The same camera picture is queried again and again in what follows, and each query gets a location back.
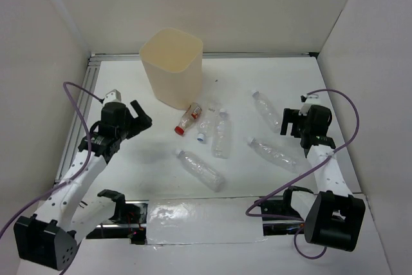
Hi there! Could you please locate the clear bottle blue cap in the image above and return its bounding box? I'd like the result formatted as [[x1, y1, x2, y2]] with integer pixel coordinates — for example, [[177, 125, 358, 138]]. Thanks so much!
[[196, 100, 221, 143]]

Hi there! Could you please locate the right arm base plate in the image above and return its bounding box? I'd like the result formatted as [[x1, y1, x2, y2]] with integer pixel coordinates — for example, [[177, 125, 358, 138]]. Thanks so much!
[[259, 196, 304, 236]]

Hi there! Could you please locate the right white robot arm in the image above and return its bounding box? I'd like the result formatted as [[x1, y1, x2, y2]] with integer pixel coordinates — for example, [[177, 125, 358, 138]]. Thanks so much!
[[262, 104, 366, 252]]

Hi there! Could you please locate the red cap labelled bottle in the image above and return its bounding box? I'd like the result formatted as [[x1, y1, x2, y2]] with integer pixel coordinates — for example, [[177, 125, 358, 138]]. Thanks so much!
[[174, 102, 202, 136]]

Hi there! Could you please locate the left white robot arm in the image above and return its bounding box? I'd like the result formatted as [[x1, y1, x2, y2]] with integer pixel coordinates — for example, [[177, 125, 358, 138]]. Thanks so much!
[[14, 100, 152, 271]]

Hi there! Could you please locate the aluminium frame rail back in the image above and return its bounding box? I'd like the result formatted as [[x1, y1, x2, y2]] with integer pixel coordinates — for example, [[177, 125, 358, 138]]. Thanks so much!
[[89, 52, 319, 62]]

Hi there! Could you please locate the aluminium frame rail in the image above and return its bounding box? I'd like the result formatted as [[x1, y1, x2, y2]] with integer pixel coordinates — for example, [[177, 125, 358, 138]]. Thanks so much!
[[55, 61, 101, 185], [89, 52, 319, 62]]

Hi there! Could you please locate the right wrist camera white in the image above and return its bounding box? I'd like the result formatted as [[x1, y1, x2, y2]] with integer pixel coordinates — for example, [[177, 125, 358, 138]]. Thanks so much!
[[299, 93, 321, 116]]

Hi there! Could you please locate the beige plastic bin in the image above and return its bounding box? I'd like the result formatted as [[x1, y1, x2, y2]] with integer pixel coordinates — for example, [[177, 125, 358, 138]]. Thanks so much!
[[139, 28, 203, 110]]

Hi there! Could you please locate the aluminium frame rail left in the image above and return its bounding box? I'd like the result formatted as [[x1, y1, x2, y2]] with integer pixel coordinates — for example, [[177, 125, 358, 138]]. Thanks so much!
[[55, 61, 101, 185]]

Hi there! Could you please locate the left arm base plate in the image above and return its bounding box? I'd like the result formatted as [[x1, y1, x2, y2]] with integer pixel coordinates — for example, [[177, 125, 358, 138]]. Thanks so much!
[[86, 200, 149, 245]]

